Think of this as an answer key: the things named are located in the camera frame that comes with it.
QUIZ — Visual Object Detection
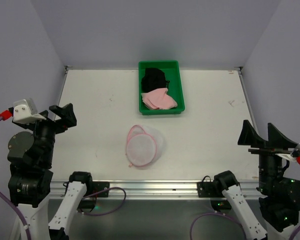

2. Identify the pink bra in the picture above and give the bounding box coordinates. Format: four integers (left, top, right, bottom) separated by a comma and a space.
141, 88, 178, 110

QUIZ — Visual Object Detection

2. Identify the black bra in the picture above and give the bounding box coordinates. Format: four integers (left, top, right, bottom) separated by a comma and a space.
141, 67, 170, 93

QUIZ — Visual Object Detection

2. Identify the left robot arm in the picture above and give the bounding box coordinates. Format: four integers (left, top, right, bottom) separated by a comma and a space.
7, 99, 93, 240

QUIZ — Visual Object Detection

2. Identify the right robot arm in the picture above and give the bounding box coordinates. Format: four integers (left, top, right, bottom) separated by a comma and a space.
213, 120, 300, 240

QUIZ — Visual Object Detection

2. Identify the green plastic tray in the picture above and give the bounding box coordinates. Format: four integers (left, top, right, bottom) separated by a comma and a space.
138, 60, 185, 116

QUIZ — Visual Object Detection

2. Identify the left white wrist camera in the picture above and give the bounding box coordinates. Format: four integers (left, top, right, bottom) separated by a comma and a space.
0, 98, 47, 125

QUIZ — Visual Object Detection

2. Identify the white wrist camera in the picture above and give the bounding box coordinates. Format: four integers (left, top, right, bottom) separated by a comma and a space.
276, 143, 300, 165
0, 98, 47, 125

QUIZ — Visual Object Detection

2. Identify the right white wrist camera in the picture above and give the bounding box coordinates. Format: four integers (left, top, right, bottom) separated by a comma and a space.
276, 143, 300, 165

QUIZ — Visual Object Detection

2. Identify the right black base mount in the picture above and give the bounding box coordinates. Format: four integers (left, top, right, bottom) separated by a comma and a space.
196, 175, 232, 213

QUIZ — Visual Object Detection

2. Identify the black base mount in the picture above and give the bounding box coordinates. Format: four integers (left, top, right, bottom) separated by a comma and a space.
196, 175, 232, 213
77, 181, 110, 212

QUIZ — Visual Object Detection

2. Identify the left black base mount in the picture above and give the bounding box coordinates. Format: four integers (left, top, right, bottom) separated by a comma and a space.
77, 181, 110, 212

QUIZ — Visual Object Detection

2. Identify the aluminium front rail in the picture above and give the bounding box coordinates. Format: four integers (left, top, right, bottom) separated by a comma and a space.
50, 179, 262, 200

